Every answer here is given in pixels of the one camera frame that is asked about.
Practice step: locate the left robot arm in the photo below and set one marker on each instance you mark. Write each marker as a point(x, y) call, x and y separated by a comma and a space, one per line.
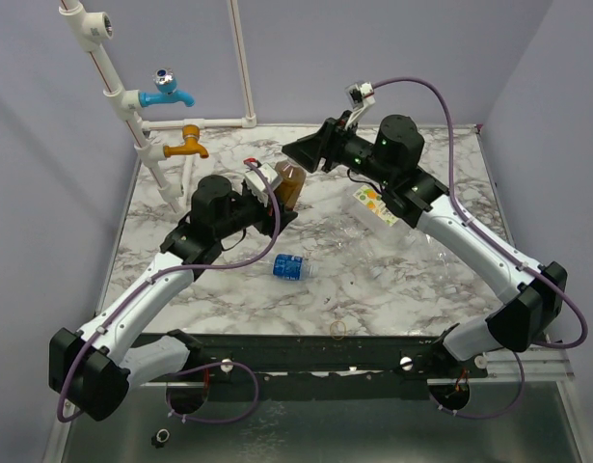
point(96, 366)

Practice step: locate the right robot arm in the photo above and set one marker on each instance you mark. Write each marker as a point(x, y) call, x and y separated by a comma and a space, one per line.
point(527, 289)

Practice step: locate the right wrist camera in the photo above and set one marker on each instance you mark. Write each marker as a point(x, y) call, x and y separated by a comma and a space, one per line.
point(361, 96)

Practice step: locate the small black white knob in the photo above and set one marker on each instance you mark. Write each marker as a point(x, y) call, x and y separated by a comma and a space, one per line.
point(160, 438)

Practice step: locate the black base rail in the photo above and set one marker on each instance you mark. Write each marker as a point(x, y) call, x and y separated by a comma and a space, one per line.
point(307, 368)

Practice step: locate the blue label water bottle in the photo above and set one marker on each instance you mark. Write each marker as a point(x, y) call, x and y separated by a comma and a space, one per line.
point(285, 267)

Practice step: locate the clear plastic bottle middle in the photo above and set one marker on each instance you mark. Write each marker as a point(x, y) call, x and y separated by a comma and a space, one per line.
point(350, 239)

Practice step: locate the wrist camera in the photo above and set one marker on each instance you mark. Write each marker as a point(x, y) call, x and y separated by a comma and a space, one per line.
point(361, 96)
point(262, 181)

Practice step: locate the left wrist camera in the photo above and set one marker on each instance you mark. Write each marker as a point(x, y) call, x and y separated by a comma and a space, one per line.
point(262, 181)

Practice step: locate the orange label clear bottle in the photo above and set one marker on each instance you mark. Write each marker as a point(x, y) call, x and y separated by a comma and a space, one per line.
point(366, 207)

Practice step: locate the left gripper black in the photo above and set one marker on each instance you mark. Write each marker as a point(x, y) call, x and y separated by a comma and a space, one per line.
point(266, 220)

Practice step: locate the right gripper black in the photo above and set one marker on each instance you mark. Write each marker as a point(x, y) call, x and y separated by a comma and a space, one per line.
point(330, 146)

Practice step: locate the orange faucet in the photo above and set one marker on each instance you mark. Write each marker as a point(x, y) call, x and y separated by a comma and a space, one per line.
point(190, 146)

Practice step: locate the yellow rubber band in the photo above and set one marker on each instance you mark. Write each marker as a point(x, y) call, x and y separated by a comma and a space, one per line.
point(338, 329)

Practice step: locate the blue faucet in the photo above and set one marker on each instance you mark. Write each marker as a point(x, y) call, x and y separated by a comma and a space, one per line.
point(167, 91)

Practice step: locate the golden energy drink bottle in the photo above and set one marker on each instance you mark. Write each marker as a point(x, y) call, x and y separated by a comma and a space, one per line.
point(292, 182)

